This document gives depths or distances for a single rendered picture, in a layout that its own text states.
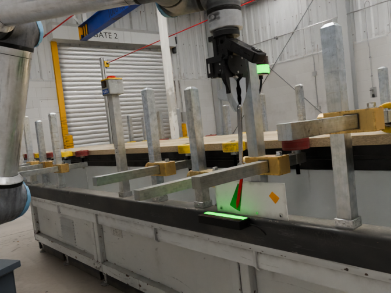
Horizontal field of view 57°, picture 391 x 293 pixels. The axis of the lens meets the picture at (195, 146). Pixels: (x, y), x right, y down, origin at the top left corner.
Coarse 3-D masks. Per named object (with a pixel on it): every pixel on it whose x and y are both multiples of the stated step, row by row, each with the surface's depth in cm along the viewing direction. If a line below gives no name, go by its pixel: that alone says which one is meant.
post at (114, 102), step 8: (112, 96) 156; (112, 104) 156; (112, 112) 157; (120, 112) 158; (112, 120) 158; (120, 120) 158; (112, 128) 158; (120, 128) 158; (120, 136) 158; (120, 144) 158; (120, 152) 157; (120, 160) 157; (120, 168) 157; (120, 184) 159; (128, 184) 159; (120, 192) 159; (128, 192) 159
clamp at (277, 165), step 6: (246, 156) 105; (258, 156) 100; (264, 156) 98; (270, 156) 97; (276, 156) 95; (282, 156) 95; (288, 156) 97; (246, 162) 102; (270, 162) 96; (276, 162) 95; (282, 162) 95; (288, 162) 97; (270, 168) 96; (276, 168) 95; (282, 168) 95; (288, 168) 97; (258, 174) 100; (264, 174) 98; (270, 174) 97; (276, 174) 95; (282, 174) 95
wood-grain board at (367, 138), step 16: (112, 144) 323; (128, 144) 265; (144, 144) 223; (160, 144) 193; (176, 144) 170; (208, 144) 142; (272, 144) 120; (320, 144) 107; (352, 144) 100; (368, 144) 96; (384, 144) 93
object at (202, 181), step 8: (304, 152) 109; (264, 160) 98; (296, 160) 106; (304, 160) 108; (232, 168) 89; (240, 168) 89; (248, 168) 92; (256, 168) 93; (264, 168) 96; (192, 176) 82; (200, 176) 81; (208, 176) 82; (216, 176) 84; (224, 176) 86; (232, 176) 87; (240, 176) 89; (248, 176) 91; (192, 184) 82; (200, 184) 80; (208, 184) 82; (216, 184) 84
